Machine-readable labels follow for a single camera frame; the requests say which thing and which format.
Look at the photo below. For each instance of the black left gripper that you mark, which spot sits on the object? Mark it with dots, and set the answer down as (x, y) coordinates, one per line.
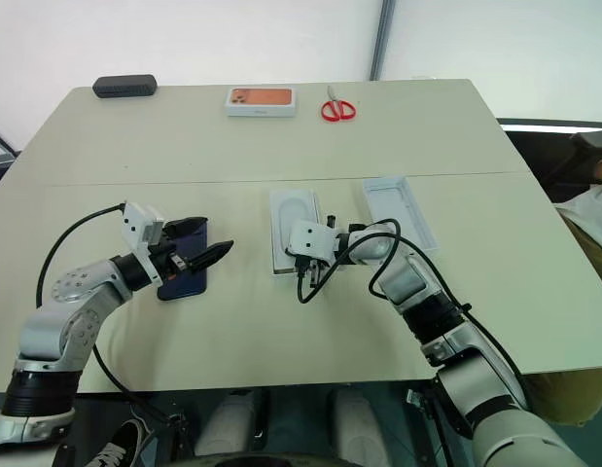
(165, 253)

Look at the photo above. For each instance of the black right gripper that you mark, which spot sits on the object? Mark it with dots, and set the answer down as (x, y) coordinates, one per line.
(323, 266)

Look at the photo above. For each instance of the dark blue phone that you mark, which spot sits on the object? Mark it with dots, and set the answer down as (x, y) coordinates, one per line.
(191, 287)

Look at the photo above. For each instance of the white phone box lid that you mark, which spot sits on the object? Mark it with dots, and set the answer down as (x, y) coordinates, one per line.
(402, 214)

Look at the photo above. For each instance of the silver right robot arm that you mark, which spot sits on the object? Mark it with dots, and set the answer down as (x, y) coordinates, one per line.
(475, 384)

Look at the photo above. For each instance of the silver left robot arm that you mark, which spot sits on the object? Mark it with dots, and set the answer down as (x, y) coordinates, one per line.
(67, 292)

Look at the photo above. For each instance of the white phone box base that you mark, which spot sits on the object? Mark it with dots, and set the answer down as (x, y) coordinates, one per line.
(293, 206)

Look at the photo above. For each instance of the phone box with orange print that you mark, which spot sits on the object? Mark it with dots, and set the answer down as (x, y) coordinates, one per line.
(260, 101)

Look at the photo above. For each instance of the pale rounded leg shape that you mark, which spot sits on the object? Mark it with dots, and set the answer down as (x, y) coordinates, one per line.
(359, 428)
(227, 423)

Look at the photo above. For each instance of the black oblong case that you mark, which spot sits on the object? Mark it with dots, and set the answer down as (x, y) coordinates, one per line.
(124, 86)

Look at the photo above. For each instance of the black and white sneaker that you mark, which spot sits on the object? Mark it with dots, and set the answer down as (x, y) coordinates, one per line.
(118, 445)

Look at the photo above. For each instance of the grey vertical pole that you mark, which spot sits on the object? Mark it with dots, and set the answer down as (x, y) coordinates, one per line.
(382, 39)

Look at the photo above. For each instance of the seated person in white shirt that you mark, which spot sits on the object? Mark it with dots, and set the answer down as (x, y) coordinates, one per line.
(590, 219)

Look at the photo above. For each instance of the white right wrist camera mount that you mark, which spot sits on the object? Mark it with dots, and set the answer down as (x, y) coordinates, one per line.
(312, 238)

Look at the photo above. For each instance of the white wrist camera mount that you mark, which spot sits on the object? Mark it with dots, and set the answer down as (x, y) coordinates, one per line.
(312, 238)
(135, 224)

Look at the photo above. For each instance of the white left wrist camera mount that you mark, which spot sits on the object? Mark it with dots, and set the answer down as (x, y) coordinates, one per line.
(135, 224)

